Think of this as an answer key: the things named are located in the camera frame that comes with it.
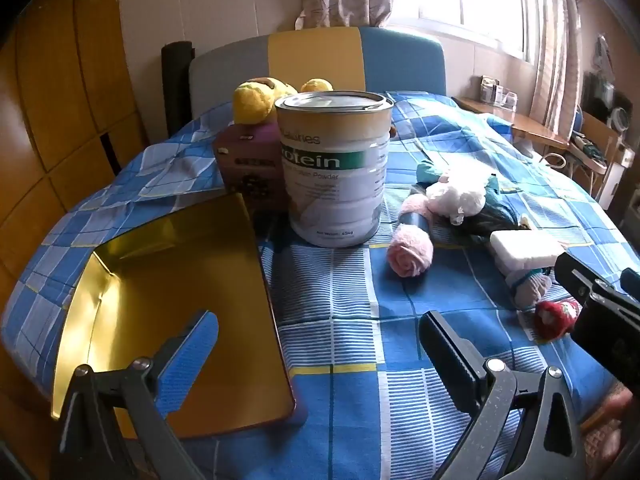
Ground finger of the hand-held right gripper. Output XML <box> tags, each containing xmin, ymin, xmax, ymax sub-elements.
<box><xmin>555</xmin><ymin>251</ymin><xmax>621</xmax><ymax>306</ymax></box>

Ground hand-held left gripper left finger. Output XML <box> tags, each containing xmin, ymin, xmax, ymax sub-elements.
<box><xmin>55</xmin><ymin>310</ymin><xmax>221</xmax><ymax>480</ymax></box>

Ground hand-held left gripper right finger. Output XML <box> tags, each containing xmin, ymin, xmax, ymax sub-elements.
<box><xmin>419</xmin><ymin>311</ymin><xmax>588</xmax><ymax>480</ymax></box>

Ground white socks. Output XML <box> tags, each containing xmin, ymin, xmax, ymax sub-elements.
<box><xmin>505</xmin><ymin>267</ymin><xmax>553</xmax><ymax>309</ymax></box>

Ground red knitted sock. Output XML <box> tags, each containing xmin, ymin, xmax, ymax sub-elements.
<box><xmin>532</xmin><ymin>297</ymin><xmax>583</xmax><ymax>343</ymax></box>

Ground white foam block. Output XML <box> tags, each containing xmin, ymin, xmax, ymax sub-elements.
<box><xmin>489</xmin><ymin>230</ymin><xmax>566</xmax><ymax>273</ymax></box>

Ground gold metal tin tray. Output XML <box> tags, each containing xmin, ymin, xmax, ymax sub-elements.
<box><xmin>50</xmin><ymin>192</ymin><xmax>308</xmax><ymax>441</ymax></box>

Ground pink sock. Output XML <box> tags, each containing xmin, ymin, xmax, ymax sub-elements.
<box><xmin>387</xmin><ymin>192</ymin><xmax>435</xmax><ymax>278</ymax></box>

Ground white fluffy sock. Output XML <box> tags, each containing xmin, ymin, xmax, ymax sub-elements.
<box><xmin>425</xmin><ymin>167</ymin><xmax>493</xmax><ymax>226</ymax></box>

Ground person's pink knitted garment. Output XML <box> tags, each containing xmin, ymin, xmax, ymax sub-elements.
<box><xmin>582</xmin><ymin>387</ymin><xmax>640</xmax><ymax>466</ymax></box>

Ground teal cloth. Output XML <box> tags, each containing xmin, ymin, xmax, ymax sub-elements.
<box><xmin>417</xmin><ymin>160</ymin><xmax>526</xmax><ymax>236</ymax></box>

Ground blue checkered blanket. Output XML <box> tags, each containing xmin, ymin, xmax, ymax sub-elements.
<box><xmin>0</xmin><ymin>91</ymin><xmax>640</xmax><ymax>480</ymax></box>

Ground wooden side desk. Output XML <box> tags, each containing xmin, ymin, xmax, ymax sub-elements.
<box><xmin>452</xmin><ymin>96</ymin><xmax>626</xmax><ymax>201</ymax></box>

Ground clear plastic containers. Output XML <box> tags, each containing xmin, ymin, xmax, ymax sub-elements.
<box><xmin>480</xmin><ymin>76</ymin><xmax>518</xmax><ymax>108</ymax></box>

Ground purple cardboard box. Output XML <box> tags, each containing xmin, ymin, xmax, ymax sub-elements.
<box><xmin>212</xmin><ymin>121</ymin><xmax>291</xmax><ymax>211</ymax></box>

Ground white protein powder can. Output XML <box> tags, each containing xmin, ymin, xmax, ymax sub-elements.
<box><xmin>275</xmin><ymin>91</ymin><xmax>396</xmax><ymax>248</ymax></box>

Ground striped curtain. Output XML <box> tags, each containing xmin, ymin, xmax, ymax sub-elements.
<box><xmin>515</xmin><ymin>0</ymin><xmax>586</xmax><ymax>136</ymax></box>

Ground yellow plush toy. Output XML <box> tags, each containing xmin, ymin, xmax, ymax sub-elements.
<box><xmin>234</xmin><ymin>77</ymin><xmax>335</xmax><ymax>126</ymax></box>

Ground black rolled mat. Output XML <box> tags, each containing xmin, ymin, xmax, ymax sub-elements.
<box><xmin>161</xmin><ymin>41</ymin><xmax>195</xmax><ymax>138</ymax></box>

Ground wooden wardrobe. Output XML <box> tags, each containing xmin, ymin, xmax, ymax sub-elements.
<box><xmin>0</xmin><ymin>0</ymin><xmax>151</xmax><ymax>480</ymax></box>

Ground grey yellow blue headboard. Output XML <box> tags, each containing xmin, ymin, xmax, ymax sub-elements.
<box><xmin>189</xmin><ymin>27</ymin><xmax>447</xmax><ymax>133</ymax></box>

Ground white cable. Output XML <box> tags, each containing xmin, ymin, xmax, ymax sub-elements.
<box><xmin>542</xmin><ymin>151</ymin><xmax>573</xmax><ymax>172</ymax></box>

